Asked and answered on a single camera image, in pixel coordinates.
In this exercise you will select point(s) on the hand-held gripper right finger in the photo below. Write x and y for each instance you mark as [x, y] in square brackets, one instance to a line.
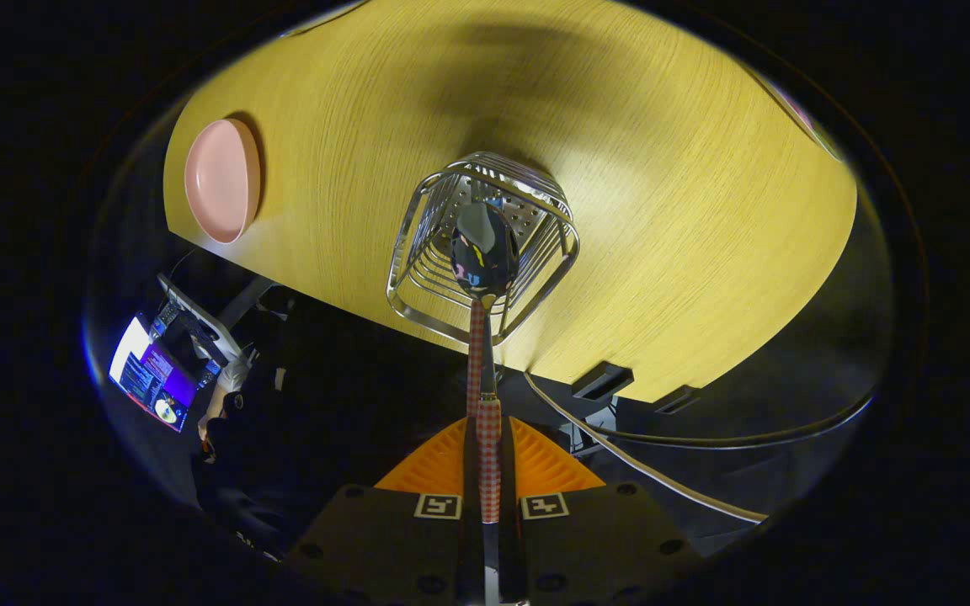
[510, 505]

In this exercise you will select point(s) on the pink plate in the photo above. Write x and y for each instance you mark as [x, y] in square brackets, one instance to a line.
[220, 181]

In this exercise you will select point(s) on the laptop computer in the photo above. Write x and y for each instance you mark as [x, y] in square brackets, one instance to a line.
[152, 379]

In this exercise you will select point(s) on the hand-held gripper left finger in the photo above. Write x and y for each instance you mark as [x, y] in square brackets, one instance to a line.
[471, 505]

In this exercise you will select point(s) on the black table bracket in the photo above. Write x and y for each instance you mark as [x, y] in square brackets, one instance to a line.
[675, 398]
[603, 380]

